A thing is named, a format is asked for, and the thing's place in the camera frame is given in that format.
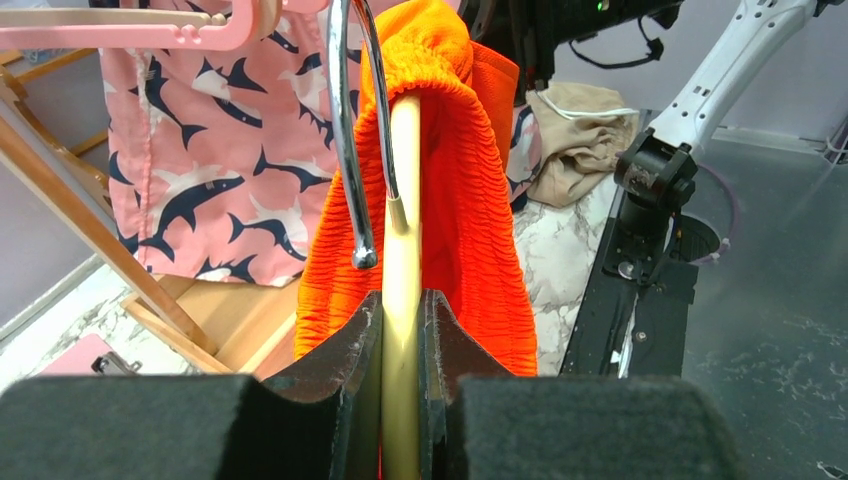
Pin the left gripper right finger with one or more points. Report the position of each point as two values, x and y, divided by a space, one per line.
479 421

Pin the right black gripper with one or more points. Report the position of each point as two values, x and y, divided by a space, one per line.
529 32

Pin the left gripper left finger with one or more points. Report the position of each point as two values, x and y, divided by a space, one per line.
316 419

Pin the yellow hanger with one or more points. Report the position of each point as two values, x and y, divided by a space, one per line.
399 133

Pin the orange shorts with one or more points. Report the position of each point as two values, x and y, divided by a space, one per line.
468 249

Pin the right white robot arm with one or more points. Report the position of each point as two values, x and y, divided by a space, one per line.
657 171

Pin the pink shark print shorts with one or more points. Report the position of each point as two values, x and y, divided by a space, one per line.
220 162

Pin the pink hanger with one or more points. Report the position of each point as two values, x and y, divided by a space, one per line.
132 30

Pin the cream hanger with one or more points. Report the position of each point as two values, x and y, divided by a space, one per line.
99 16

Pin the beige garment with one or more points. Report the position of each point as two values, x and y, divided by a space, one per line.
583 129

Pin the wooden clothes rack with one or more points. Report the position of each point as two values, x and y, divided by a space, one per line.
216 327

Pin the pink clipboard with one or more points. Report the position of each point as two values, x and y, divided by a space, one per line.
91 355

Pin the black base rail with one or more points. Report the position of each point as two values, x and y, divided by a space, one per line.
633 317

